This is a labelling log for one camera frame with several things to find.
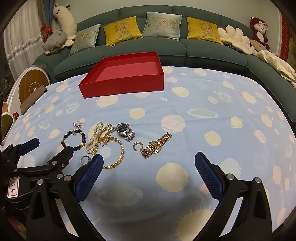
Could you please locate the yellow embroidered cushion right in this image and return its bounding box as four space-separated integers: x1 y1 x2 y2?
186 17 223 45

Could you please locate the blue patterned bed sheet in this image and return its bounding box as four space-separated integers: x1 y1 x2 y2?
5 67 295 240

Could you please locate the silver wristwatch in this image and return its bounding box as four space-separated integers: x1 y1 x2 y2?
115 123 135 142

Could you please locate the gold wristwatch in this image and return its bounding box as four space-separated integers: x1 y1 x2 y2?
142 132 172 159

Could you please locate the grey-green embroidered cushion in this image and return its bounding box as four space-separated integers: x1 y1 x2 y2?
69 24 101 56
142 12 182 41

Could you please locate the grey-green embroidered cushion centre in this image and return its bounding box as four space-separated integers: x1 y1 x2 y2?
142 12 182 41

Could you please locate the dark bead bracelet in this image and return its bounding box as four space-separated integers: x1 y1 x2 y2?
61 129 87 150

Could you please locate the red shallow tray box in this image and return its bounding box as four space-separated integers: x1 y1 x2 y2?
78 52 165 98

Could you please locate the cream flower-shaped cushion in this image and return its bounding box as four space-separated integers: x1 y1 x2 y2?
218 25 254 55

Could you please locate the yellow embroidered cushion left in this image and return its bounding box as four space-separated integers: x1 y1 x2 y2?
103 16 143 46

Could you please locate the round wooden white exercise device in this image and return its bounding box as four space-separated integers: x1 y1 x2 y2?
6 66 50 115

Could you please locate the yellow embroidered cushion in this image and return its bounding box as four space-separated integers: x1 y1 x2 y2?
186 17 223 45
103 16 143 46

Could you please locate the white pearl necklace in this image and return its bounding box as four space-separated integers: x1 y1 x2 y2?
84 120 114 154

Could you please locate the silver pendant charm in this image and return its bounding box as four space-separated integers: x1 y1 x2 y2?
73 120 83 130

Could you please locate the cream quilted blanket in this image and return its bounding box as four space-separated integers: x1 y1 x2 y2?
257 49 296 88

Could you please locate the red monkey plush toy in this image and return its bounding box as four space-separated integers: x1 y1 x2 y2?
249 16 270 50

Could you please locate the white sheer curtain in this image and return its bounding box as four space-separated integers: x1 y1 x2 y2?
4 1 43 80

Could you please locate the gold chain necklace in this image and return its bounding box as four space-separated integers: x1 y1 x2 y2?
92 135 125 170

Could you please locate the dark green sectional sofa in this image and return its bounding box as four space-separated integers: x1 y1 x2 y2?
34 5 295 123

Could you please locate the white long plush toy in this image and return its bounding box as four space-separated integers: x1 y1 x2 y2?
53 5 77 47

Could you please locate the small mirror with pink ears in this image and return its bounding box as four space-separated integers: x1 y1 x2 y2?
1 112 16 140

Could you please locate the grey-green embroidered cushion left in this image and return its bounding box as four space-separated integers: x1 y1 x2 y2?
69 24 101 56

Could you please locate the gold hoop earring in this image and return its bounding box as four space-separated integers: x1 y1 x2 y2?
132 141 144 154

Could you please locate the tan small cushion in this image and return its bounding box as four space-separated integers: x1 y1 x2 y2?
250 40 267 52

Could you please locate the red hanging decoration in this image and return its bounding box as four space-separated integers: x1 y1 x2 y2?
280 14 290 61

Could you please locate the grey pig plush toy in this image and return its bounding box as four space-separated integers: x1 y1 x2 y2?
43 31 67 55

